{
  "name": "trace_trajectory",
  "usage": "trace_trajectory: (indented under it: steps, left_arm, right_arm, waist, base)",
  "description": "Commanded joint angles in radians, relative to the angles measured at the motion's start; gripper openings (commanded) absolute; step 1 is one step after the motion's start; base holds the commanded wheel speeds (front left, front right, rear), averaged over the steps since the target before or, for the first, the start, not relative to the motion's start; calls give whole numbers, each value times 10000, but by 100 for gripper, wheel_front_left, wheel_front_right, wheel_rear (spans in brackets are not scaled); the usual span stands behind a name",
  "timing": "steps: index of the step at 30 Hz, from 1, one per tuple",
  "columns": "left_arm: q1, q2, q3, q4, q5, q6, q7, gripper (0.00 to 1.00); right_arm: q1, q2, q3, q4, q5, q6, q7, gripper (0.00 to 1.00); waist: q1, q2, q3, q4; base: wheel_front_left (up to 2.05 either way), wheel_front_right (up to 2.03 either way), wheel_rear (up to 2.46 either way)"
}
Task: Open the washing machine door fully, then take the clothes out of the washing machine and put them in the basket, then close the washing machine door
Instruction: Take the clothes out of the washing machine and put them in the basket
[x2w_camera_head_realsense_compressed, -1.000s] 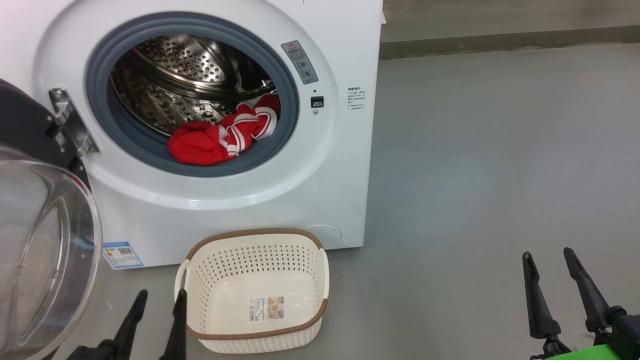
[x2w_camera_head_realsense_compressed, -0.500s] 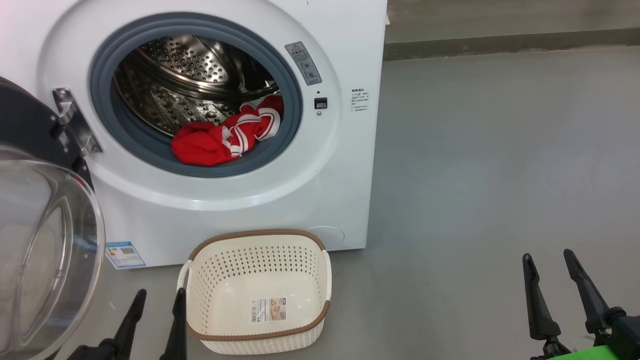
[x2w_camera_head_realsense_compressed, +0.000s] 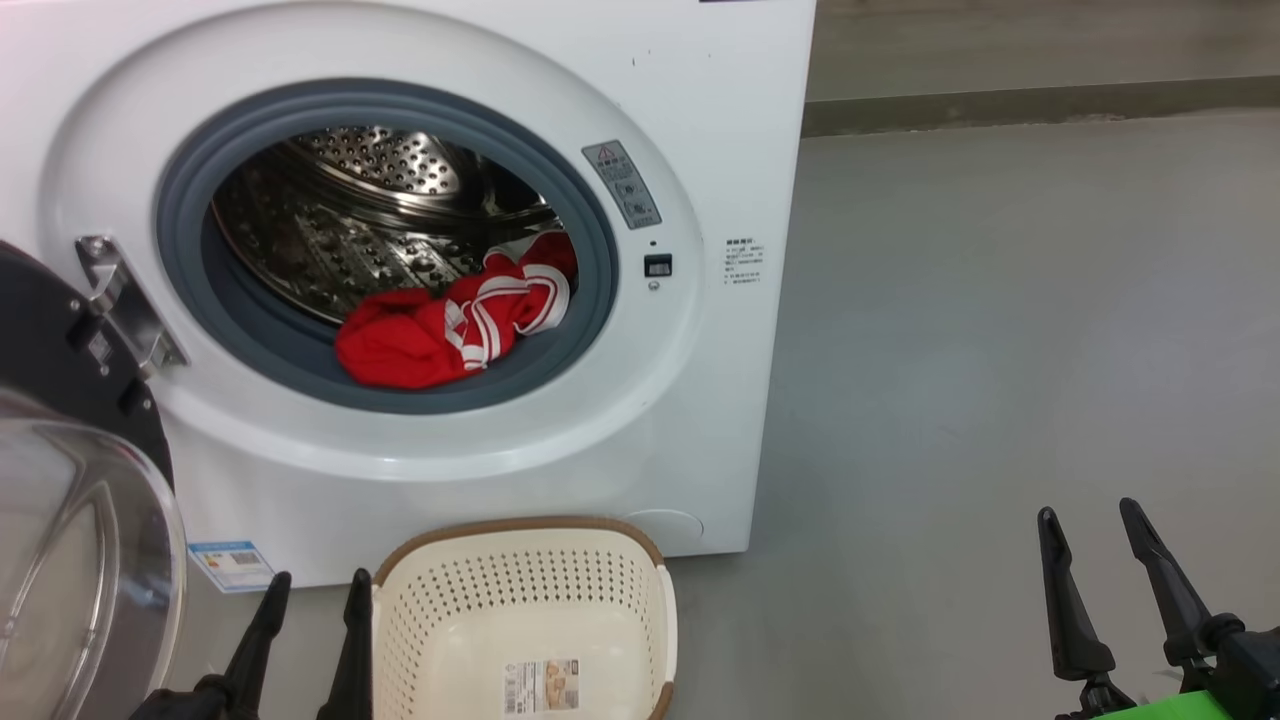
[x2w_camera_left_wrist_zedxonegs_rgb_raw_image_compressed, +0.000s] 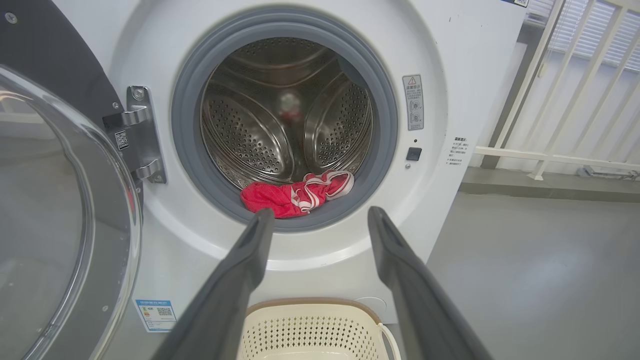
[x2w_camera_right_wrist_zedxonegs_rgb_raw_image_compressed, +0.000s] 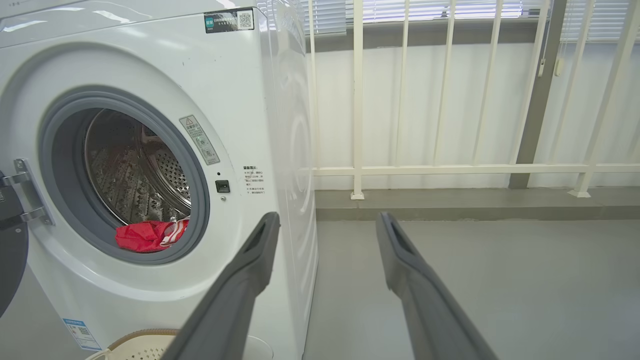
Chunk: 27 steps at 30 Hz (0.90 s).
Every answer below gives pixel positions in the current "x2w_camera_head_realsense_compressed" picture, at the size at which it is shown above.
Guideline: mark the round white filter cover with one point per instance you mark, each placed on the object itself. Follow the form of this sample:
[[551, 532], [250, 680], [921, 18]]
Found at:
[[665, 527]]

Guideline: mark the grey wall baseboard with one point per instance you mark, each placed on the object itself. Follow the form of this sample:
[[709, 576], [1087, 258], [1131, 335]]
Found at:
[[1050, 105]]

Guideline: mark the white front-load washing machine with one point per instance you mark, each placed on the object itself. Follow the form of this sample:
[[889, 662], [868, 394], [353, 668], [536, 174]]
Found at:
[[720, 400]]

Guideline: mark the cream basket with brown rim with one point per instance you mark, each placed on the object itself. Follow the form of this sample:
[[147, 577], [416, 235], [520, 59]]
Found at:
[[520, 610]]

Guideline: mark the blue energy label sticker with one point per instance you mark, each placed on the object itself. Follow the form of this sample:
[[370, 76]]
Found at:
[[230, 566]]

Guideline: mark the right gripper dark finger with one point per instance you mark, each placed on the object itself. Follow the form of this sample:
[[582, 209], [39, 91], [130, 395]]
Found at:
[[1075, 630], [1175, 610]]

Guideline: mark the steel washer drum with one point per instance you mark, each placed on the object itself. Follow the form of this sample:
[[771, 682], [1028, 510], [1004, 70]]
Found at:
[[350, 230]]

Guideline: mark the black round glass washer door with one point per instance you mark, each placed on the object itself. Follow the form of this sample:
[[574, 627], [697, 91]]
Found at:
[[40, 330]]

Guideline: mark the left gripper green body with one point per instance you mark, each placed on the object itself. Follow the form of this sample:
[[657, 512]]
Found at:
[[190, 705]]

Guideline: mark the small printed text label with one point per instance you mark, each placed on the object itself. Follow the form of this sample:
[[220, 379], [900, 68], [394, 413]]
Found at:
[[745, 262]]

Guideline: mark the grey warning label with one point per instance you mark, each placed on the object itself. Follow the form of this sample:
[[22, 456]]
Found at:
[[620, 185]]

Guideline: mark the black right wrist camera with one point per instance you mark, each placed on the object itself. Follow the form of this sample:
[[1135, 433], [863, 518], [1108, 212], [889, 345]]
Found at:
[[1250, 670]]

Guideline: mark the printed label sticker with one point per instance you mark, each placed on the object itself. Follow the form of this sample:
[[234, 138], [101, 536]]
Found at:
[[540, 687]]

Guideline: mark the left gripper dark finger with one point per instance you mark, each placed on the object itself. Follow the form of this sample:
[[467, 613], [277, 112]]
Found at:
[[262, 630], [352, 670]]

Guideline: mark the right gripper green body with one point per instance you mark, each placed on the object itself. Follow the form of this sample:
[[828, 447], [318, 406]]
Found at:
[[1170, 710]]

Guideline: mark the black door latch slot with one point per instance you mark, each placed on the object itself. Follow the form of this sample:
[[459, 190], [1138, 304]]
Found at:
[[658, 265]]

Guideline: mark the red and white garment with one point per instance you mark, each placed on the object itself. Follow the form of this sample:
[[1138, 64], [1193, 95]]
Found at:
[[390, 345]]

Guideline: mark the metal door hinge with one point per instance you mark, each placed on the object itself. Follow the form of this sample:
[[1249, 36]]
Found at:
[[120, 300]]

